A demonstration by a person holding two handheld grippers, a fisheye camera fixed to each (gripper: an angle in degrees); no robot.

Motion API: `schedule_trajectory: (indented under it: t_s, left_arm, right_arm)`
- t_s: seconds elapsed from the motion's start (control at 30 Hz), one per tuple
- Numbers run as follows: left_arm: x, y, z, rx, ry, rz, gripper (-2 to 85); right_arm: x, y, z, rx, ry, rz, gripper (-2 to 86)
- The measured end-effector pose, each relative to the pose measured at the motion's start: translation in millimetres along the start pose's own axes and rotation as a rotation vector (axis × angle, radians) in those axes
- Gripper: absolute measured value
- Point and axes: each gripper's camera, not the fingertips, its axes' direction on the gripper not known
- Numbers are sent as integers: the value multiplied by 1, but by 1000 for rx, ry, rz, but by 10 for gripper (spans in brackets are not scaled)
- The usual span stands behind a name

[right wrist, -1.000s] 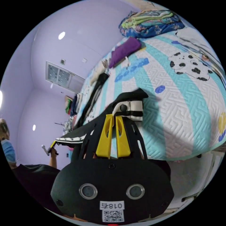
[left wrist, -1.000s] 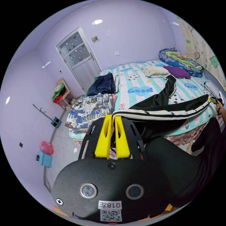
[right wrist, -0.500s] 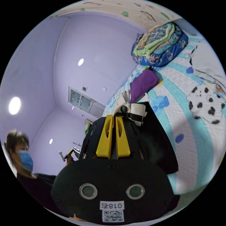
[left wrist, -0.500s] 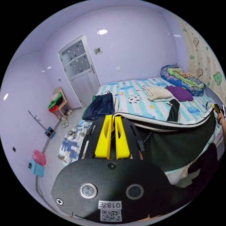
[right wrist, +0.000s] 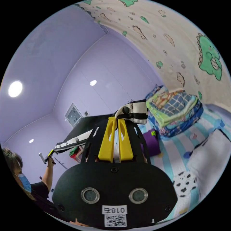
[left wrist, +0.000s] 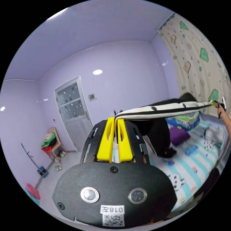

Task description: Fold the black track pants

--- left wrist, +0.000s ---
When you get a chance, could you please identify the black track pants white stripe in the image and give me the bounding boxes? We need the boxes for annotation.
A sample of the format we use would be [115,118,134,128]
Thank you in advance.
[114,92,212,159]

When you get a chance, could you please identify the person's right forearm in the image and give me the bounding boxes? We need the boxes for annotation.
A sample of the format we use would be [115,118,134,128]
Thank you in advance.
[222,112,231,140]

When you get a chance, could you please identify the person's right hand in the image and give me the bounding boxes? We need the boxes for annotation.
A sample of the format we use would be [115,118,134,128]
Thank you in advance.
[217,106,226,120]

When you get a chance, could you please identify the bed with striped printed sheet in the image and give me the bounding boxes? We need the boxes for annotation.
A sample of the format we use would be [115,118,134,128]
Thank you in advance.
[142,112,231,217]

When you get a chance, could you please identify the mop with blue head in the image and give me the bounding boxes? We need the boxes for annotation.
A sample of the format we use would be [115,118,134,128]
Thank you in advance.
[21,143,49,179]

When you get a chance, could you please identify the purple pillow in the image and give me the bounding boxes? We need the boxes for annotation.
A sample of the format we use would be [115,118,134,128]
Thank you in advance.
[169,126,191,147]

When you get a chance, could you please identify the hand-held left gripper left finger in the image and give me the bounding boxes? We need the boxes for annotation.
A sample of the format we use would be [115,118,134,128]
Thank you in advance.
[96,117,115,162]

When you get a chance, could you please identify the red basin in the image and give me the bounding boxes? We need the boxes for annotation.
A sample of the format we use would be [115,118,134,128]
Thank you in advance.
[25,183,41,200]

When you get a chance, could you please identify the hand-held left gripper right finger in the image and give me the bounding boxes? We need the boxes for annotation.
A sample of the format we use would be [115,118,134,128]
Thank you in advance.
[117,119,134,163]

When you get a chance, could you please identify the grey folded garment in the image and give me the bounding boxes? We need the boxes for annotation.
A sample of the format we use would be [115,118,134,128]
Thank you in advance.
[204,125,225,143]

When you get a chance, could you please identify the grey door with glass panes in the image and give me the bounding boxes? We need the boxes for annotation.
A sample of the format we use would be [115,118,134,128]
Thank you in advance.
[54,76,93,152]

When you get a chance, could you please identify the chair heaped with clothes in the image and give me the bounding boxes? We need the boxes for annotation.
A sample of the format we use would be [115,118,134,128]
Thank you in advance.
[41,127,69,161]

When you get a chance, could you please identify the printed curtain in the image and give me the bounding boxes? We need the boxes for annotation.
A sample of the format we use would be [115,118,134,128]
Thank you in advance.
[157,13,231,116]

